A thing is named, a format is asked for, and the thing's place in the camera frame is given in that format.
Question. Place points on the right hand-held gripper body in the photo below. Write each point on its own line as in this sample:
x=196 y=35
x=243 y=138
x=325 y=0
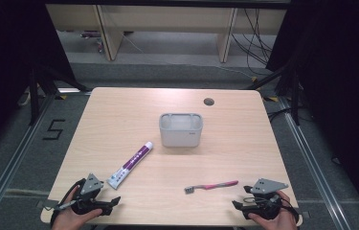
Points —
x=264 y=187

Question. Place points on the person's right hand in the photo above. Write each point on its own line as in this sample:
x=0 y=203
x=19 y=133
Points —
x=282 y=220

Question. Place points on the white and purple toothpaste tube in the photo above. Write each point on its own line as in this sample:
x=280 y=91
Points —
x=132 y=163

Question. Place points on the black curtain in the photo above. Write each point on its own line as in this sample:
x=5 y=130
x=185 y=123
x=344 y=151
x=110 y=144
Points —
x=343 y=80
x=8 y=64

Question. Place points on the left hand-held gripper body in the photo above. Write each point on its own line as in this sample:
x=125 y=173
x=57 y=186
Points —
x=89 y=188

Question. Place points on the light wooden desk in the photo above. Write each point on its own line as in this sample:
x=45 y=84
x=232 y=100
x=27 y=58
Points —
x=167 y=19

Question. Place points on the black metal stand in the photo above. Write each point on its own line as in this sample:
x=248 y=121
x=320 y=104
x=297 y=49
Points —
x=295 y=96
x=34 y=96

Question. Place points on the grey toothbrush holder box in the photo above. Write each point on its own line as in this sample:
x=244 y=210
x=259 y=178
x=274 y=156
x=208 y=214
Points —
x=180 y=135

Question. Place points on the aluminium floor rail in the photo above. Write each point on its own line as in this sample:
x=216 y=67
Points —
x=11 y=163
x=311 y=163

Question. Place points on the person's left hand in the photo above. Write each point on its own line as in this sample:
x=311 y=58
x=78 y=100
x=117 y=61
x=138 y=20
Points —
x=67 y=218

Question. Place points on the pink toothbrush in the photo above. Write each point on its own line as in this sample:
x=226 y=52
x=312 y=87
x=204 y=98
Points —
x=213 y=186

